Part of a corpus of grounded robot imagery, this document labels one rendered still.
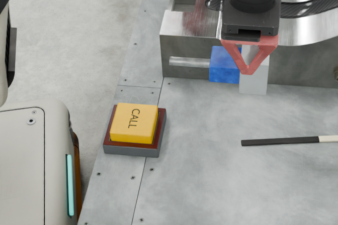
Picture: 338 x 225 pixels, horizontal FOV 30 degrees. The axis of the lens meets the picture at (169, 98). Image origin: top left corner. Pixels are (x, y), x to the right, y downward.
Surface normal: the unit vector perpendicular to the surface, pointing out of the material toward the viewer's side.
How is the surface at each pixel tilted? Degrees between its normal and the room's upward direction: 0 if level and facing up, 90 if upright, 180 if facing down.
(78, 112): 0
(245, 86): 90
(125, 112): 0
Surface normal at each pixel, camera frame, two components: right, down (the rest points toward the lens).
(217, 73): -0.14, 0.72
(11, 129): -0.05, -0.69
